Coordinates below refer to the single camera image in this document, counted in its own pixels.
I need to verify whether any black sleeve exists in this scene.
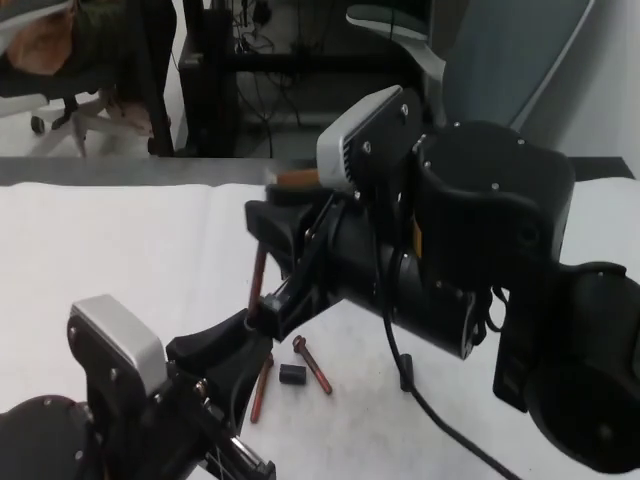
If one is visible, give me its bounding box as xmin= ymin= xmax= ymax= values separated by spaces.
xmin=278 ymin=364 xmax=308 ymax=389

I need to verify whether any black cable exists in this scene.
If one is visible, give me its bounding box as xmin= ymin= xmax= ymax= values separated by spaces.
xmin=380 ymin=294 xmax=524 ymax=480

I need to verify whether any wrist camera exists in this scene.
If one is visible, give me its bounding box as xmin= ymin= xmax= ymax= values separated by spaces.
xmin=316 ymin=84 xmax=404 ymax=192
xmin=69 ymin=294 xmax=168 ymax=397

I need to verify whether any copper-coloured bolt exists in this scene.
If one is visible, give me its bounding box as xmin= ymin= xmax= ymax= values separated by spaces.
xmin=249 ymin=352 xmax=274 ymax=424
xmin=292 ymin=335 xmax=334 ymax=396
xmin=247 ymin=248 xmax=267 ymax=320

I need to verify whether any black desk frame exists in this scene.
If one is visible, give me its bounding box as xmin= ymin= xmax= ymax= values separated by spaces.
xmin=177 ymin=0 xmax=426 ymax=157

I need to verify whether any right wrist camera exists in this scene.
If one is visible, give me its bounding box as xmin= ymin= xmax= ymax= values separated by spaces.
xmin=316 ymin=84 xmax=404 ymax=192

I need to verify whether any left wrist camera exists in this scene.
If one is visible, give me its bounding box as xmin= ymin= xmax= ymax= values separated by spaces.
xmin=69 ymin=294 xmax=168 ymax=397

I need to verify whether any office chair with white base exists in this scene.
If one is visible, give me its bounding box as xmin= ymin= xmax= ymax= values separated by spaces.
xmin=0 ymin=0 xmax=151 ymax=157

